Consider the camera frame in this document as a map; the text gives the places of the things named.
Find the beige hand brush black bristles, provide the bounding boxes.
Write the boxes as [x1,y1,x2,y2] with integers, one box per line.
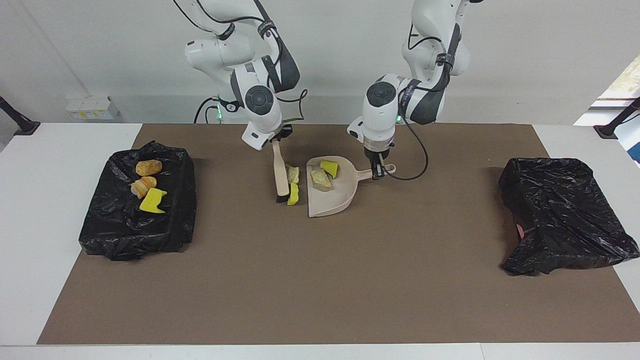
[271,139,291,204]

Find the beige plastic dustpan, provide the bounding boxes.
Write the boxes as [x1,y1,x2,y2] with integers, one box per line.
[306,155,397,219]

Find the brown toy bread roll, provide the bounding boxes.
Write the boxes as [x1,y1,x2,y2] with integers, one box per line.
[135,159,163,177]

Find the notched yellow sponge piece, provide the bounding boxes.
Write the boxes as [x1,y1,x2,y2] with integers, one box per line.
[139,187,168,215]

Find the black-bagged trash bin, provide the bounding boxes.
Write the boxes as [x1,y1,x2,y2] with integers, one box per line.
[78,140,197,262]

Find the black-bagged bin with pink patch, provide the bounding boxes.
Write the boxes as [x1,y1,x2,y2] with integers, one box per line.
[498,157,640,277]

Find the brown paper table mat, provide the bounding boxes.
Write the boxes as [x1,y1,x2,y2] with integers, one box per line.
[37,123,640,346]

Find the bright window with white sill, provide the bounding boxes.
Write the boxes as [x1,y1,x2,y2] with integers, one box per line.
[573,52,640,126]

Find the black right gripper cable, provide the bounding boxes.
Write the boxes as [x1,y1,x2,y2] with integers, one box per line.
[172,0,308,125]

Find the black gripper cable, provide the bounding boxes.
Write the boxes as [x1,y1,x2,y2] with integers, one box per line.
[172,0,308,125]
[385,22,430,182]

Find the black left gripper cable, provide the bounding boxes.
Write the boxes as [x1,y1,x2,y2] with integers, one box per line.
[385,22,430,182]

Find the black right base cable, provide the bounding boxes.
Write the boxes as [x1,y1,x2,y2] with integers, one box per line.
[194,97,221,124]

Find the white wall outlet box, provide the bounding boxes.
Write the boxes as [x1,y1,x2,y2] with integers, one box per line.
[65,95,121,121]

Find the black camera stand foot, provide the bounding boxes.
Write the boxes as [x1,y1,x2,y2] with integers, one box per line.
[0,95,41,136]
[593,96,640,140]

